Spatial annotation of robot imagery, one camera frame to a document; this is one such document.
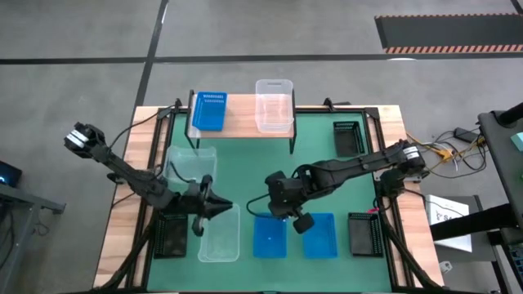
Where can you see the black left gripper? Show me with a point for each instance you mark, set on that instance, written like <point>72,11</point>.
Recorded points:
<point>196,204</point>

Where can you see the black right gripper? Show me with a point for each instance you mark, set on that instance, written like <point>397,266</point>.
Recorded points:
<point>286,194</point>

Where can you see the clear plastic basket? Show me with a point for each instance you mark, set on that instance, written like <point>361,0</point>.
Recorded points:
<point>222,245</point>
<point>192,159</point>
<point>274,110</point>

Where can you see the blue plastic basket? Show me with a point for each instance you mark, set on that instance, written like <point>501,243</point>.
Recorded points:
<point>323,241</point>
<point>209,114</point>
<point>267,241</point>

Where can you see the black plastic basket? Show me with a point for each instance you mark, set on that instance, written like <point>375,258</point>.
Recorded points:
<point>365,234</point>
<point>171,239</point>
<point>347,139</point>

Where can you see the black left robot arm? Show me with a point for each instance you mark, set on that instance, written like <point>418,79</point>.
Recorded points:
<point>122,169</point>

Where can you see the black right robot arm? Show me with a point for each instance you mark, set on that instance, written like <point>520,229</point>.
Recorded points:
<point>351,165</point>

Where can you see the green table mat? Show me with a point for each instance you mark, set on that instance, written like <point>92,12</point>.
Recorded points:
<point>245,171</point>

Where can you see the pink marker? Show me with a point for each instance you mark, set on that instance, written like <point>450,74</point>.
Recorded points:
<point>372,210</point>

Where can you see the white cardboard box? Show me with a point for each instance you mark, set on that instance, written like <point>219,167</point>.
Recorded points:
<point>439,206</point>

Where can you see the small white plug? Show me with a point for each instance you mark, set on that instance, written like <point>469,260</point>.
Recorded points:
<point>445,267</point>

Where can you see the black metal beam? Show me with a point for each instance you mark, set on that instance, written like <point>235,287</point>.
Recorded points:
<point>470,222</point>

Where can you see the black power adapter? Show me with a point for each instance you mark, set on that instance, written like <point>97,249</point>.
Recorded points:
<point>466,134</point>

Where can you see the grey metal table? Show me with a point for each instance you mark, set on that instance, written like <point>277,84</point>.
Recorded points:
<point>24,198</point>

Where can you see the black monitor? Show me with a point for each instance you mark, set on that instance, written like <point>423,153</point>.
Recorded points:
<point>10,173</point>

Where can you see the black equipment stand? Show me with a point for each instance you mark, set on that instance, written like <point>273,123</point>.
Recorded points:
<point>498,139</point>

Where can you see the black hazard-striped floor mat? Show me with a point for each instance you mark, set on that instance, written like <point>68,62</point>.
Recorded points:
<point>449,30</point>

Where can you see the teal block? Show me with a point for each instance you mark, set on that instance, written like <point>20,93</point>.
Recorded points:
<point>518,142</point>

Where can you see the panel with coloured buttons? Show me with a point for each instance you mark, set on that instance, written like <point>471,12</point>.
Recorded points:
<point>517,261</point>

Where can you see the wooden shelf with black frame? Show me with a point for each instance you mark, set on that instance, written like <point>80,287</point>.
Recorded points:
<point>241,118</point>

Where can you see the black metal table frame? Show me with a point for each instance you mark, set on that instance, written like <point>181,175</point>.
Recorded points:
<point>327,109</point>

